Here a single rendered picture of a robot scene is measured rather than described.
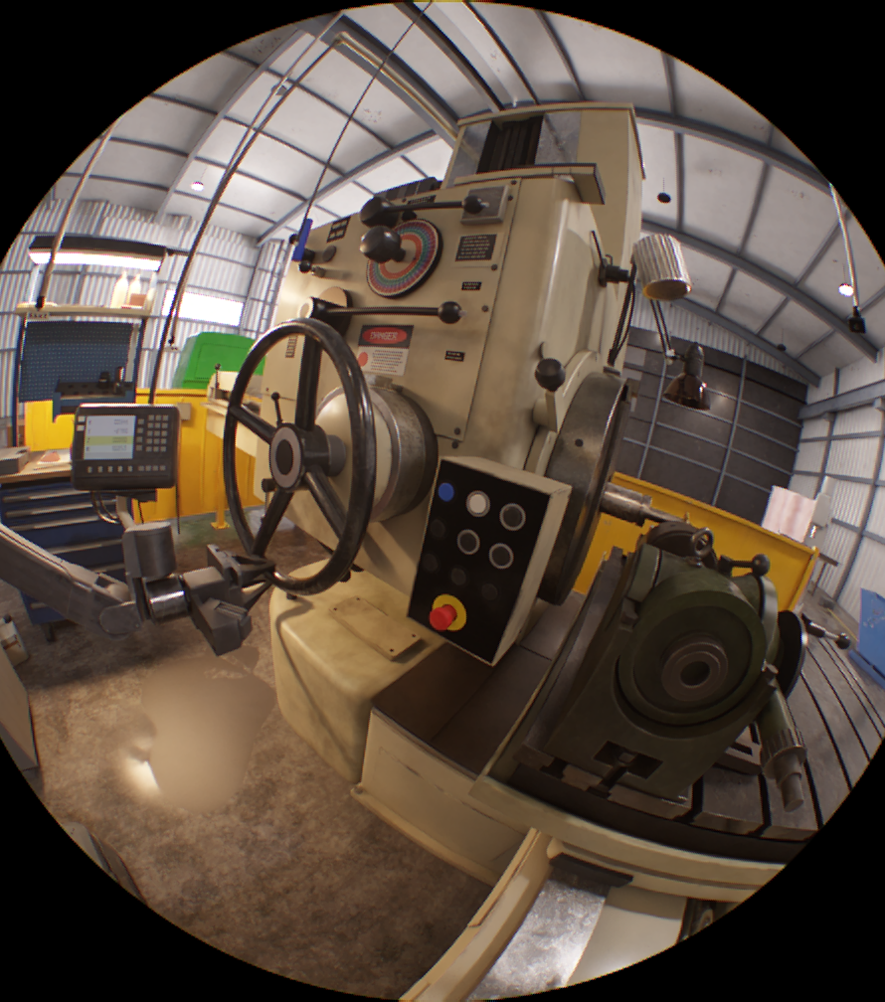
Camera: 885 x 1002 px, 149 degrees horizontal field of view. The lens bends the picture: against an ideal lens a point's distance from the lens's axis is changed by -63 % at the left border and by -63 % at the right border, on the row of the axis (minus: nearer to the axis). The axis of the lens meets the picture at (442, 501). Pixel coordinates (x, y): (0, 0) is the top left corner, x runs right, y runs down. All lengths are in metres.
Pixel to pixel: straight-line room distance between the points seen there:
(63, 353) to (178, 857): 2.33
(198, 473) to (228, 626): 2.84
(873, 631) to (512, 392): 6.24
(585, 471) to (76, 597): 0.73
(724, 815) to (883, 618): 5.81
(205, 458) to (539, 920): 3.29
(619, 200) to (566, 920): 1.92
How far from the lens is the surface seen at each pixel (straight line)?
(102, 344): 2.31
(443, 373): 0.56
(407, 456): 0.48
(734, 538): 3.06
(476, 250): 0.61
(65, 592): 0.48
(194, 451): 3.15
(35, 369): 2.38
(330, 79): 9.53
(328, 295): 0.81
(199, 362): 4.36
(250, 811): 1.51
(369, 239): 0.65
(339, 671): 1.10
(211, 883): 1.47
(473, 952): 0.72
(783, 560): 3.28
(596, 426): 0.60
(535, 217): 0.62
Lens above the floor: 1.40
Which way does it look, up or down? 16 degrees down
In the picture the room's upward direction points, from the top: 13 degrees clockwise
